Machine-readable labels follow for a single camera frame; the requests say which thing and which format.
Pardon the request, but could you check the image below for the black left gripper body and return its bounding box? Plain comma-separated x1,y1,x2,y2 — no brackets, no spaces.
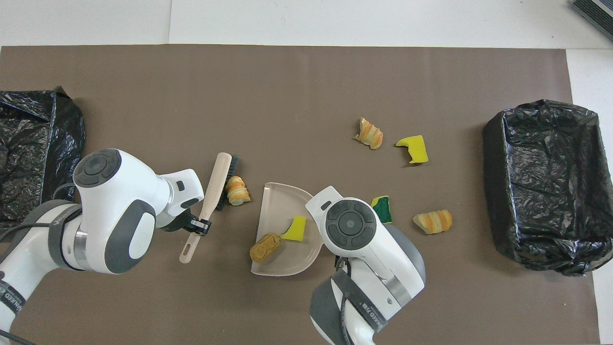
160,213,195,233

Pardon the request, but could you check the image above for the beige brush with black bristles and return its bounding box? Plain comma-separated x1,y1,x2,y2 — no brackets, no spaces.
179,152,240,264

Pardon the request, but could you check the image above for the orange striped croissant piece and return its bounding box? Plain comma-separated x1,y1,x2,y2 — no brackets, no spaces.
225,176,251,206
412,210,453,235
353,117,384,150

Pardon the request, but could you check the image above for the tan oval bread roll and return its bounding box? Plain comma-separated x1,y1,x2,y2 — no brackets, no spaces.
250,233,282,263

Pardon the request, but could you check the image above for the beige plastic dustpan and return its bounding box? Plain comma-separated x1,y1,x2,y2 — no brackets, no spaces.
250,182,324,277

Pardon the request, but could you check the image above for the green and yellow sponge piece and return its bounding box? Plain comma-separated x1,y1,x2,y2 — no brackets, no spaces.
280,216,307,242
371,195,393,224

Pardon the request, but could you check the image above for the bin lined with black bag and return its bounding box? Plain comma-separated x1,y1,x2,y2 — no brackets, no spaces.
482,99,613,276
0,86,87,230

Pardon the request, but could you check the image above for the brown table mat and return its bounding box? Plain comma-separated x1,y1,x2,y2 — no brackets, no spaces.
0,45,600,345

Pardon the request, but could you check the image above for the dark grey ribbed device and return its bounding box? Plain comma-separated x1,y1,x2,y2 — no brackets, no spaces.
571,0,613,41

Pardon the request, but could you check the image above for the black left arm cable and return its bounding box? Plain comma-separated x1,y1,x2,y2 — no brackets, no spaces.
0,182,82,345

